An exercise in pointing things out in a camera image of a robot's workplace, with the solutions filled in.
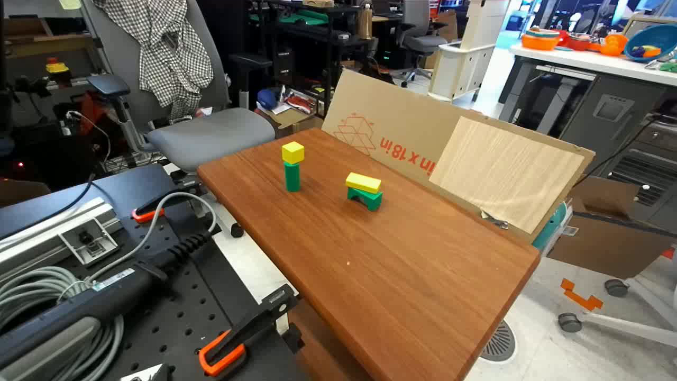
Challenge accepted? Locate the yellow rectangular block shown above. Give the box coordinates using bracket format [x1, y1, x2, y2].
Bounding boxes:
[345, 172, 382, 192]

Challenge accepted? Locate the green arch block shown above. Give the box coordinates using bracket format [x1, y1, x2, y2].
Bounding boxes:
[348, 189, 383, 212]

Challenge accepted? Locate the green upright block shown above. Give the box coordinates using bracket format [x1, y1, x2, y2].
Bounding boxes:
[285, 160, 301, 192]

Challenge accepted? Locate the yellow cube block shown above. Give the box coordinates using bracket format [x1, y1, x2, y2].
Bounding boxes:
[282, 141, 305, 165]

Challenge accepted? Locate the large cardboard sheet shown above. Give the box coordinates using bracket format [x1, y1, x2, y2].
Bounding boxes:
[320, 67, 599, 247]

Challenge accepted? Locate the grey office chair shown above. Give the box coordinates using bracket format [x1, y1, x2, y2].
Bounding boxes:
[84, 0, 275, 172]

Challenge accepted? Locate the light plywood board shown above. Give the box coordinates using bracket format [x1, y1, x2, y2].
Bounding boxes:
[431, 117, 594, 237]

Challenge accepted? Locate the black perforated workbench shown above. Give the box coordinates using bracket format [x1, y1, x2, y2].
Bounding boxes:
[0, 165, 305, 381]

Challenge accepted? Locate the black orange bar clamp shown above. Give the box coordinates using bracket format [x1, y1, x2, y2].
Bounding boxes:
[197, 286, 296, 379]

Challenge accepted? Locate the patterned cloth on chair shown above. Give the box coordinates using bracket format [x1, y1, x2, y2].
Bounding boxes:
[98, 0, 214, 108]

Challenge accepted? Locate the floor drain grate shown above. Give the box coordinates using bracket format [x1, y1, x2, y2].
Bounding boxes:
[480, 321, 517, 361]

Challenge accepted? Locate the orange bowl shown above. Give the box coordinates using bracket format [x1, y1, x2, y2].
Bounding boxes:
[520, 29, 562, 50]

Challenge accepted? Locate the white desk with bowls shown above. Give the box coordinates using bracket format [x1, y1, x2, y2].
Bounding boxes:
[499, 44, 677, 165]

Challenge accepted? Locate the blue bowl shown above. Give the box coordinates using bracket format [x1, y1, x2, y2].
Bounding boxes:
[625, 25, 677, 63]

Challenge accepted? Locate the orange clamp handle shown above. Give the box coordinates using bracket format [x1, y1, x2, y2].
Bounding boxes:
[131, 209, 166, 225]

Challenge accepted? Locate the grey cable bundle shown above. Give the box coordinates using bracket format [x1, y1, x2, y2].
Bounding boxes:
[0, 264, 128, 381]

